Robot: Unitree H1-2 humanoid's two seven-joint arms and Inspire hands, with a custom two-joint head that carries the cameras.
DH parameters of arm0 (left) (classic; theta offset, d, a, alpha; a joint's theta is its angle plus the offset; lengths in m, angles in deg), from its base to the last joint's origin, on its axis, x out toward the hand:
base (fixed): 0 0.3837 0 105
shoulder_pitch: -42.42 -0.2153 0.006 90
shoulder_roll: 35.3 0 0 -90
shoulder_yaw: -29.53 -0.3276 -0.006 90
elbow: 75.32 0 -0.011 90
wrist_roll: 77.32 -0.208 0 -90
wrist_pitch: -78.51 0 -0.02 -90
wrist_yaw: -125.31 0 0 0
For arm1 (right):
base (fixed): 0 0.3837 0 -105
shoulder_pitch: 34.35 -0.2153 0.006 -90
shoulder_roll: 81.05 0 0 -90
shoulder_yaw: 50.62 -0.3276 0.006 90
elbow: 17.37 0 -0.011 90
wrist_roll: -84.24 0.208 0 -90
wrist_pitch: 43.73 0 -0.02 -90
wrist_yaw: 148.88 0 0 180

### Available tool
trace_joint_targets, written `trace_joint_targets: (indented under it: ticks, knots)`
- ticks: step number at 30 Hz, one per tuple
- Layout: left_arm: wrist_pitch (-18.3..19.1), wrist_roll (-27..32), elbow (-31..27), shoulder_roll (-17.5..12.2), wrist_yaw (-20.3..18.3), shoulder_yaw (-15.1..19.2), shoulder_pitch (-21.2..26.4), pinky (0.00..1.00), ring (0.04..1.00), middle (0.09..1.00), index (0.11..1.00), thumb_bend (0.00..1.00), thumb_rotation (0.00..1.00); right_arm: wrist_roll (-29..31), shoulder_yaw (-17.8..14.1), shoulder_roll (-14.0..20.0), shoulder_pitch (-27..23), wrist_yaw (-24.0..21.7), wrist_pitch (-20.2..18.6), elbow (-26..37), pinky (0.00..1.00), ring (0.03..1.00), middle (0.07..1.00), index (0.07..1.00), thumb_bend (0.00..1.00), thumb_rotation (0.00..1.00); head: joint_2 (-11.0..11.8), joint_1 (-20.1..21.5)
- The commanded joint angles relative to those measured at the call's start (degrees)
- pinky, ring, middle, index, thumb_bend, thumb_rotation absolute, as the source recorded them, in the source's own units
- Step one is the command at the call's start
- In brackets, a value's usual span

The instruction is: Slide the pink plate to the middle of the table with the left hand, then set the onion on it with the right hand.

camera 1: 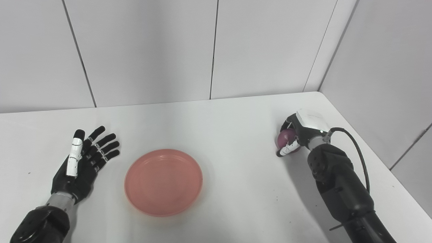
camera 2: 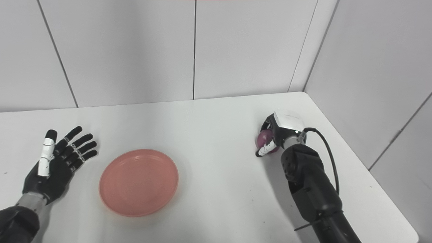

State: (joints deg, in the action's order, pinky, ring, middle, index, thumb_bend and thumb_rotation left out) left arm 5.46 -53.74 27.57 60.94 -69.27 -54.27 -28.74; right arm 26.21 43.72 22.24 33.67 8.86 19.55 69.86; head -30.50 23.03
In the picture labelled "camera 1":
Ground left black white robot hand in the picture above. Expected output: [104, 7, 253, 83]
[51, 126, 120, 204]

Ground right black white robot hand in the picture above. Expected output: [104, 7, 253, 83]
[276, 110, 331, 158]

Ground purple red onion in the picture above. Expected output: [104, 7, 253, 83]
[277, 128, 299, 154]

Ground pink round plate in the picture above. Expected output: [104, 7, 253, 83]
[124, 149, 204, 217]

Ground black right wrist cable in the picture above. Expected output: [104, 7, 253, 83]
[324, 127, 371, 194]

